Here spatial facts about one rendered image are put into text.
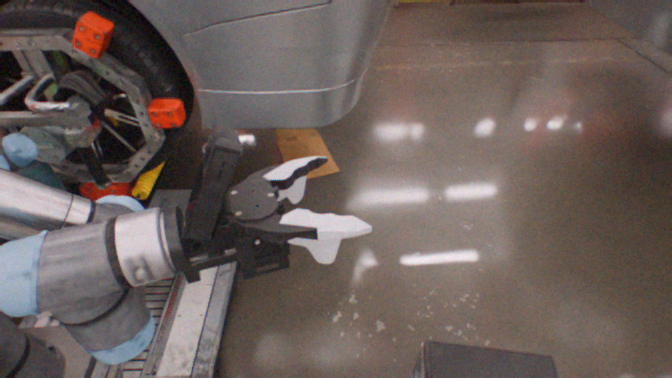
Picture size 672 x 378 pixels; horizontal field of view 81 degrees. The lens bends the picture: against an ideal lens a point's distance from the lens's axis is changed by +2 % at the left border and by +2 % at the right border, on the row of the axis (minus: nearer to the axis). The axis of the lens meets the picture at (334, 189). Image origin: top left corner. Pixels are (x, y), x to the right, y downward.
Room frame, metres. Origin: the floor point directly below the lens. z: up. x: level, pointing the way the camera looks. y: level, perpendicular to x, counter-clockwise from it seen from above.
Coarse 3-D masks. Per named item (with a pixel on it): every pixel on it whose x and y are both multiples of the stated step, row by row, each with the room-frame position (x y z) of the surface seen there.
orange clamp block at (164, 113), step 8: (152, 104) 1.12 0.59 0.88; (160, 104) 1.12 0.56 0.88; (168, 104) 1.12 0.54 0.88; (176, 104) 1.12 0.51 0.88; (152, 112) 1.09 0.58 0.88; (160, 112) 1.09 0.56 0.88; (168, 112) 1.09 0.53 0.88; (176, 112) 1.09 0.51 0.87; (184, 112) 1.15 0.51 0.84; (152, 120) 1.09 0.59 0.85; (160, 120) 1.09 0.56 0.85; (168, 120) 1.09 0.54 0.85; (176, 120) 1.09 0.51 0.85; (160, 128) 1.09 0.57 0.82; (168, 128) 1.09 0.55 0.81
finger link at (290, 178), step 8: (296, 160) 0.39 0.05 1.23; (304, 160) 0.39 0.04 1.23; (312, 160) 0.39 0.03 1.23; (320, 160) 0.39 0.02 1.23; (280, 168) 0.37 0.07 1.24; (288, 168) 0.37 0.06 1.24; (296, 168) 0.37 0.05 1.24; (304, 168) 0.37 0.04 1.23; (312, 168) 0.38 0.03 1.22; (264, 176) 0.35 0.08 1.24; (272, 176) 0.35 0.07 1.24; (280, 176) 0.35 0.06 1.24; (288, 176) 0.35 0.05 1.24; (296, 176) 0.36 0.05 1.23; (304, 176) 0.38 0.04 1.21; (272, 184) 0.34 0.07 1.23; (280, 184) 0.34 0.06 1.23; (288, 184) 0.35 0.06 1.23; (296, 184) 0.37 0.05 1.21; (304, 184) 0.38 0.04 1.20; (280, 192) 0.35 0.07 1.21; (288, 192) 0.36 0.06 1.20; (296, 192) 0.37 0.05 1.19; (296, 200) 0.37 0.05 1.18
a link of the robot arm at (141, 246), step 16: (128, 224) 0.26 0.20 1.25; (144, 224) 0.26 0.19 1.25; (160, 224) 0.26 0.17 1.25; (128, 240) 0.24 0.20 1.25; (144, 240) 0.24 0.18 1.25; (160, 240) 0.25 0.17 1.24; (128, 256) 0.23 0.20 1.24; (144, 256) 0.23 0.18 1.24; (160, 256) 0.24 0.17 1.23; (128, 272) 0.22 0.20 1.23; (144, 272) 0.22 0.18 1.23; (160, 272) 0.23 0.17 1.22; (176, 272) 0.25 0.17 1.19
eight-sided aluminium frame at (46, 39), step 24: (0, 48) 1.08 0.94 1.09; (24, 48) 1.08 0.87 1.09; (48, 48) 1.08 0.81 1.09; (72, 48) 1.08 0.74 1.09; (96, 72) 1.08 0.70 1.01; (120, 72) 1.10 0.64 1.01; (144, 96) 1.10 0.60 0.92; (144, 120) 1.09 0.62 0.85; (144, 144) 1.13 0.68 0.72; (72, 168) 1.12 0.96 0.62; (120, 168) 1.13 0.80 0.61
